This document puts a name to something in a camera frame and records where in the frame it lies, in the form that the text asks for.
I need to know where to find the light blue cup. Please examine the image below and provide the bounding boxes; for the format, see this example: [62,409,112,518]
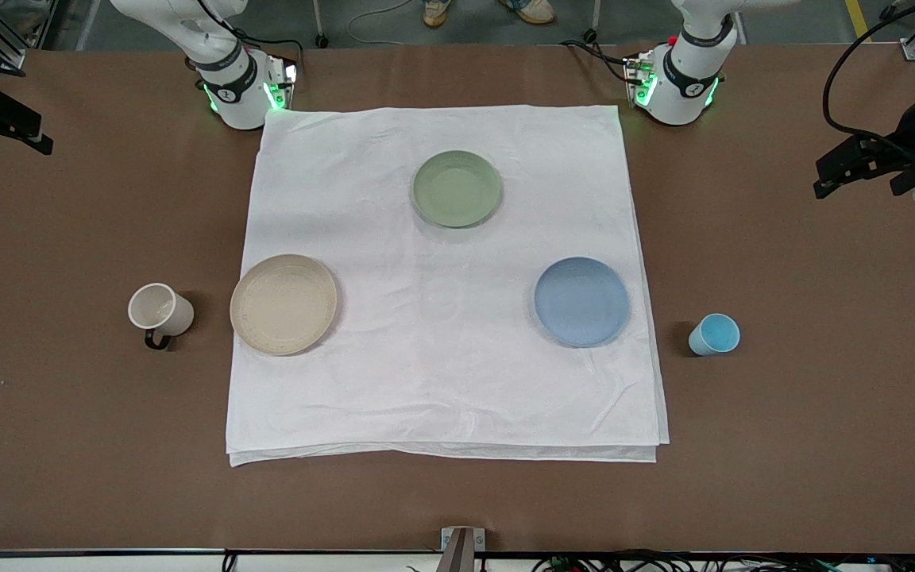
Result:
[688,313,741,357]

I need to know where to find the white mug black handle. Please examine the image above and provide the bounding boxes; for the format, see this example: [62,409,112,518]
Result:
[127,283,195,350]

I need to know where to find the blue plate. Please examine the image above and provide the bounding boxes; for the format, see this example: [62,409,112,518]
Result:
[534,257,631,349]

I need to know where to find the beige plate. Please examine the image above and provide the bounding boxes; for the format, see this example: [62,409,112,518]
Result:
[230,254,339,357]

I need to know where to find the green plate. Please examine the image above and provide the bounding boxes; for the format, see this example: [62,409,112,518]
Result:
[411,150,503,229]

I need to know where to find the white cloth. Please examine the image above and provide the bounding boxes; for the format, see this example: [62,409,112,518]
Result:
[226,105,670,467]

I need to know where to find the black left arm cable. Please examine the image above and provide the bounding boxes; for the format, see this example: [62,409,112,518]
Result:
[822,0,915,164]

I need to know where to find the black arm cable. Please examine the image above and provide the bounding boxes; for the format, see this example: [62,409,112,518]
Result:
[822,0,915,164]
[197,0,304,66]

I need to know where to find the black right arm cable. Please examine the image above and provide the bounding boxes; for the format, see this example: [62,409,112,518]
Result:
[197,0,304,66]

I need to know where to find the black base cable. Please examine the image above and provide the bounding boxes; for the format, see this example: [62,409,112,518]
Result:
[559,29,635,83]

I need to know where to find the white floor cable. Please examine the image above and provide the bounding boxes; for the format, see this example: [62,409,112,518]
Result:
[346,0,420,46]

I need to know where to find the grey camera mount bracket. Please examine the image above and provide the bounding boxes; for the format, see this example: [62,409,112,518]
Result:
[435,526,487,572]

